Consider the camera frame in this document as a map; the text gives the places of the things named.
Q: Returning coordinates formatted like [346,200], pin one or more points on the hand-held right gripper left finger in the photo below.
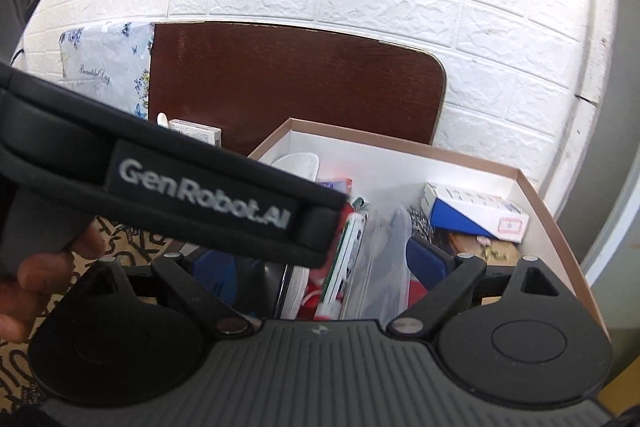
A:
[217,277]

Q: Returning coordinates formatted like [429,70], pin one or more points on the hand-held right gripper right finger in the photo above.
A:
[425,259]

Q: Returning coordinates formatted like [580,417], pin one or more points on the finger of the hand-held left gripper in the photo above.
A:
[322,229]

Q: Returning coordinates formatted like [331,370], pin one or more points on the cardboard box with white interior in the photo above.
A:
[450,167]

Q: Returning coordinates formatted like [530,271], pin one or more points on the brown wooden desktop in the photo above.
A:
[300,82]

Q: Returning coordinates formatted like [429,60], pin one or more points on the person's left hand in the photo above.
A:
[35,292]

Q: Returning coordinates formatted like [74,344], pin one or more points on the red and white tube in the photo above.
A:
[345,257]

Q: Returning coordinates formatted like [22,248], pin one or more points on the small red box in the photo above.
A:
[336,188]

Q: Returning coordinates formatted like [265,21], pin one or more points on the clear plastic pouch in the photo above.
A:
[380,257]

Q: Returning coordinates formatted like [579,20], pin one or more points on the small white carton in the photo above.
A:
[197,133]

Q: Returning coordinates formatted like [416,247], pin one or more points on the white curved plastic object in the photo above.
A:
[297,167]

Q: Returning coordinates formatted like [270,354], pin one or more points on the blue and white carton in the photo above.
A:
[480,209]

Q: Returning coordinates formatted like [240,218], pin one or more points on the grey door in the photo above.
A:
[617,107]

